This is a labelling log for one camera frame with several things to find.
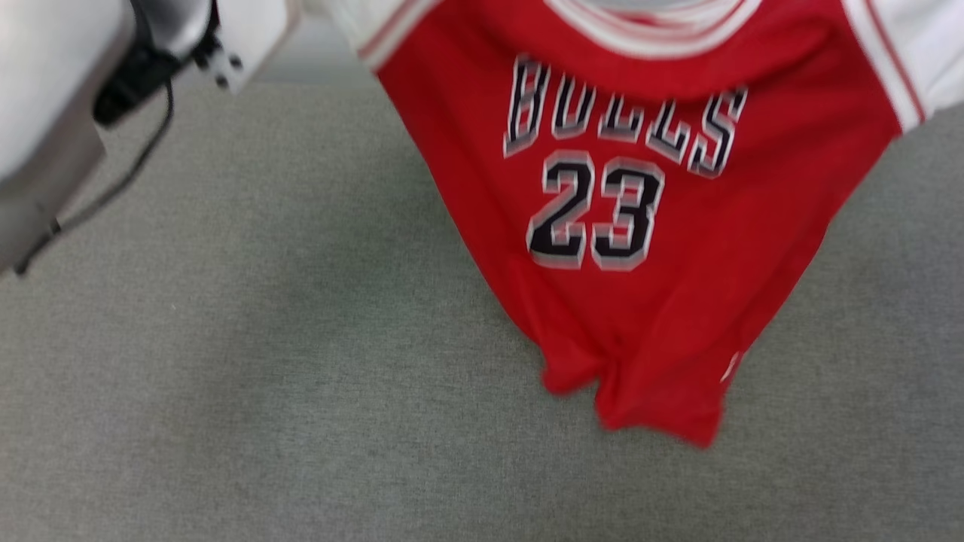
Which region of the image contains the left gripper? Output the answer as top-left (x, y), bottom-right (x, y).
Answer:
top-left (94, 0), bottom-right (219, 127)

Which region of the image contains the red basketball jersey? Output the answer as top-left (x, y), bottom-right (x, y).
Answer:
top-left (301, 0), bottom-right (964, 451)

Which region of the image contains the grey fabric sofa cushion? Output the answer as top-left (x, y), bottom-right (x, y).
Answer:
top-left (0, 15), bottom-right (964, 542)

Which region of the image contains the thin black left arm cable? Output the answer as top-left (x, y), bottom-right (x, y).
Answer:
top-left (15, 79), bottom-right (175, 276)

